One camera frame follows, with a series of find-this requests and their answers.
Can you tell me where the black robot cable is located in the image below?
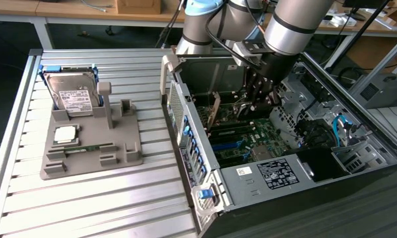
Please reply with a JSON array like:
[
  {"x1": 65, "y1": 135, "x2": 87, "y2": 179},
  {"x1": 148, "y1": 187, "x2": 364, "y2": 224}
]
[{"x1": 204, "y1": 0, "x2": 265, "y2": 70}]

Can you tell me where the black RAM stick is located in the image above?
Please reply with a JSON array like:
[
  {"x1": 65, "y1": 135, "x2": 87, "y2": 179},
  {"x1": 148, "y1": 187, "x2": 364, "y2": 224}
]
[{"x1": 209, "y1": 125, "x2": 256, "y2": 137}]

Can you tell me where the hard disk in blue carrier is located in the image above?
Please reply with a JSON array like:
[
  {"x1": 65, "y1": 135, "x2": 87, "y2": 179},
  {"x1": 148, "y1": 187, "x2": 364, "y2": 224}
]
[{"x1": 37, "y1": 63, "x2": 101, "y2": 119}]

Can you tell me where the light blue wire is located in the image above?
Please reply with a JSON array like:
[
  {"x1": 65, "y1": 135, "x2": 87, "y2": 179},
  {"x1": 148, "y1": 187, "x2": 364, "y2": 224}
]
[{"x1": 332, "y1": 113, "x2": 352, "y2": 149}]

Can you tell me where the grey computer tower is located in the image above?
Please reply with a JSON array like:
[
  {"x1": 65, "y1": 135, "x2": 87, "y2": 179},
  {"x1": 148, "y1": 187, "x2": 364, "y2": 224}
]
[{"x1": 349, "y1": 73, "x2": 397, "y2": 110}]

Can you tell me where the black open PC case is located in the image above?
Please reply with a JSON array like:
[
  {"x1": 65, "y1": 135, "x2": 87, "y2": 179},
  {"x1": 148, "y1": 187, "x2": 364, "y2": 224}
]
[{"x1": 161, "y1": 48, "x2": 397, "y2": 238}]

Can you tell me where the blue expansion slot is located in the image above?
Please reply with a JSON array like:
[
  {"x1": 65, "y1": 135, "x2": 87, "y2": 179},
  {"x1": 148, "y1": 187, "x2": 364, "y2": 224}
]
[{"x1": 212, "y1": 141, "x2": 241, "y2": 150}]

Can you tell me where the black wire bundle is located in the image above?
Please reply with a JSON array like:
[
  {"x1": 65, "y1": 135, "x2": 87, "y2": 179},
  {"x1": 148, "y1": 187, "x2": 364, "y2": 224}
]
[{"x1": 293, "y1": 116, "x2": 335, "y2": 151}]

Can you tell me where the pale grey case handle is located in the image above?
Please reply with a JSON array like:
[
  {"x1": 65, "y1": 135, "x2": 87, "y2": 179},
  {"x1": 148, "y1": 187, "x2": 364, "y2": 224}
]
[
  {"x1": 161, "y1": 55, "x2": 180, "y2": 96},
  {"x1": 191, "y1": 183, "x2": 227, "y2": 217}
]

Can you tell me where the CPU chip with silver lid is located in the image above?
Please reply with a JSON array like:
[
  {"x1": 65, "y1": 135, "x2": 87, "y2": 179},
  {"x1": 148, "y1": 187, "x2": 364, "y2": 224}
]
[{"x1": 53, "y1": 126, "x2": 79, "y2": 146}]

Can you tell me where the white box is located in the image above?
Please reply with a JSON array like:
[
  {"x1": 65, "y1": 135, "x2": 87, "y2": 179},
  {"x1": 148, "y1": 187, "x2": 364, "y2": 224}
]
[{"x1": 329, "y1": 15, "x2": 357, "y2": 27}]

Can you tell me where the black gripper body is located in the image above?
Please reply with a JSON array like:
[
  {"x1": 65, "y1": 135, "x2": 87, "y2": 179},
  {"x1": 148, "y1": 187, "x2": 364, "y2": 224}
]
[{"x1": 251, "y1": 53, "x2": 300, "y2": 84}]

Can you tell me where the green motherboard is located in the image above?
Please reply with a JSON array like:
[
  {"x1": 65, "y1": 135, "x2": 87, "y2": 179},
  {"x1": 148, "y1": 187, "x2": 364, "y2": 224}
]
[{"x1": 195, "y1": 93, "x2": 300, "y2": 169}]

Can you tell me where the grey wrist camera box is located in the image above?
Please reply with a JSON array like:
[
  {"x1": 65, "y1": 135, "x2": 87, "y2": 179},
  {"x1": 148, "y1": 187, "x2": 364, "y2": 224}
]
[{"x1": 233, "y1": 39, "x2": 276, "y2": 66}]

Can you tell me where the graphics card with metal bracket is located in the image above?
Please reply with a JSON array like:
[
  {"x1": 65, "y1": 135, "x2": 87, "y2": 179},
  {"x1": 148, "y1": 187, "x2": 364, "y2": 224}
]
[{"x1": 205, "y1": 91, "x2": 269, "y2": 131}]

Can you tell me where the grey metal disk bay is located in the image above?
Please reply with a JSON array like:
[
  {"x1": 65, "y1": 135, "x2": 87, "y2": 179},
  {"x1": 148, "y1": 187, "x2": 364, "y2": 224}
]
[{"x1": 331, "y1": 140, "x2": 385, "y2": 174}]

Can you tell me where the thin grey cable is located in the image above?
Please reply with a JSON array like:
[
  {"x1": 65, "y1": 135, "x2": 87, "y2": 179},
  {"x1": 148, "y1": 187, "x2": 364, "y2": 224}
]
[{"x1": 81, "y1": 0, "x2": 115, "y2": 12}]

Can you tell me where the wooden desk with grey frame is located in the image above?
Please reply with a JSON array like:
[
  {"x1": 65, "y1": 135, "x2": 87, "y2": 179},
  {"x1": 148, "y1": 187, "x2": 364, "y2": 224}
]
[{"x1": 0, "y1": 0, "x2": 187, "y2": 50}]

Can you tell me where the brown cardboard box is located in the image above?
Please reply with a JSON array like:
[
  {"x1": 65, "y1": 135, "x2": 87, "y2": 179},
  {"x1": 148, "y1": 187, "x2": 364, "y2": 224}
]
[{"x1": 115, "y1": 0, "x2": 163, "y2": 15}]

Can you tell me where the black slanted pole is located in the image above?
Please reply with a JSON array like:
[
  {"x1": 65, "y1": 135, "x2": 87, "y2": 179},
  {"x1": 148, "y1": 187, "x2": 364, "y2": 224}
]
[{"x1": 323, "y1": 0, "x2": 392, "y2": 74}]

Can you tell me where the grey parts rack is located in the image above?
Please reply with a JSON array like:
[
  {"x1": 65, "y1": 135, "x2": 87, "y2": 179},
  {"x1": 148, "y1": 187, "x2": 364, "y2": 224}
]
[{"x1": 39, "y1": 81, "x2": 145, "y2": 181}]

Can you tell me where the perforated metal drive cage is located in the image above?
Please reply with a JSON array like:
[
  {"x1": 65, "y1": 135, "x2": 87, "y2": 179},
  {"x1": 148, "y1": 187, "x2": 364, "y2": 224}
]
[{"x1": 268, "y1": 75, "x2": 319, "y2": 139}]

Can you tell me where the grey power supply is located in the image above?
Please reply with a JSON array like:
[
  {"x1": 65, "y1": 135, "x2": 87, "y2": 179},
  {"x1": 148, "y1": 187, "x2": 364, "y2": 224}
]
[{"x1": 217, "y1": 155, "x2": 315, "y2": 211}]

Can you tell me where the green RAM stick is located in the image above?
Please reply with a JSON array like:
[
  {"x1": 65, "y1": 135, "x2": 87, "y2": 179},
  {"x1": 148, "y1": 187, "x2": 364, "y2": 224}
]
[{"x1": 63, "y1": 145, "x2": 103, "y2": 154}]

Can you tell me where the aluminium slat table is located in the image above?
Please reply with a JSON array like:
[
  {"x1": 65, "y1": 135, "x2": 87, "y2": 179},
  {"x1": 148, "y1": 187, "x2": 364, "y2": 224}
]
[{"x1": 0, "y1": 48, "x2": 397, "y2": 238}]

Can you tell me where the black monitor with stand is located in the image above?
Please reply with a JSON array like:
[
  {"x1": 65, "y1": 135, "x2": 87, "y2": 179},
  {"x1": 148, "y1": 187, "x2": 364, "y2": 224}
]
[{"x1": 343, "y1": 0, "x2": 391, "y2": 22}]

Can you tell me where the grey chipset heat sink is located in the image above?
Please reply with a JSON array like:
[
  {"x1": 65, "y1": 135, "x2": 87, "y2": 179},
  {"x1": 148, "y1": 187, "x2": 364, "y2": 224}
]
[{"x1": 251, "y1": 146, "x2": 275, "y2": 161}]

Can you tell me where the black hanging cable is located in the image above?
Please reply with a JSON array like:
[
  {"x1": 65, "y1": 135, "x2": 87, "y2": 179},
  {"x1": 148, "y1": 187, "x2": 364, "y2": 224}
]
[{"x1": 155, "y1": 0, "x2": 187, "y2": 49}]

